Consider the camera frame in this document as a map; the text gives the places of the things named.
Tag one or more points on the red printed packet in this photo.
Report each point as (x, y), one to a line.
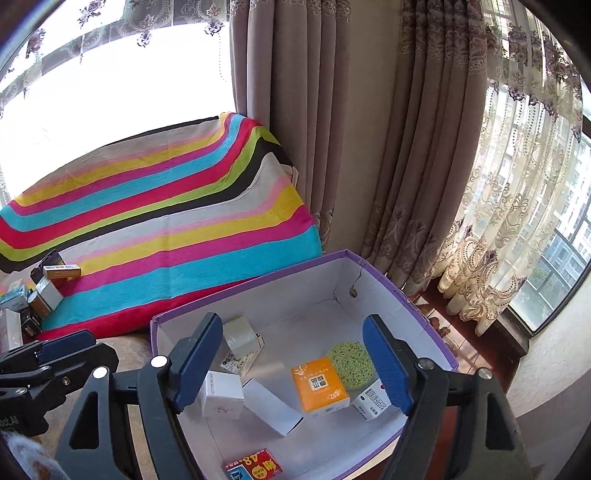
(260, 465)

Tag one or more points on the long white box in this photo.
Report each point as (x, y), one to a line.
(270, 409)

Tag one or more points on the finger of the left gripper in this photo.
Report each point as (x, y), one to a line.
(38, 353)

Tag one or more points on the teal patterned box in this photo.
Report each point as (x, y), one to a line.
(15, 300)

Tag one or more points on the green round sponge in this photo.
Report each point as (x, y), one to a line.
(353, 365)

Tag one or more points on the white cube box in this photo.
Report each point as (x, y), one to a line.
(221, 396)

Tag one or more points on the sheer lace curtain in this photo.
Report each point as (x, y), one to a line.
(530, 135)

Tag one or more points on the black product box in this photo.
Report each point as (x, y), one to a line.
(52, 258)

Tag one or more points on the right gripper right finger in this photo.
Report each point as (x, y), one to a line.
(487, 443)

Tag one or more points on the orange tissue pack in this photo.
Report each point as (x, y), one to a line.
(319, 388)

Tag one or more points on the small grey cardboard box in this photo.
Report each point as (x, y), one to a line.
(240, 337)

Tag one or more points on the purple white storage box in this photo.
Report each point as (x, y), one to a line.
(301, 312)

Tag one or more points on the rainbow striped cloth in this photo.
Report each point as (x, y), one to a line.
(159, 220)

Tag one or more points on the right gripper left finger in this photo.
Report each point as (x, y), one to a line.
(96, 442)

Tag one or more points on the white box with print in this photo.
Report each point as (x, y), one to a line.
(372, 402)

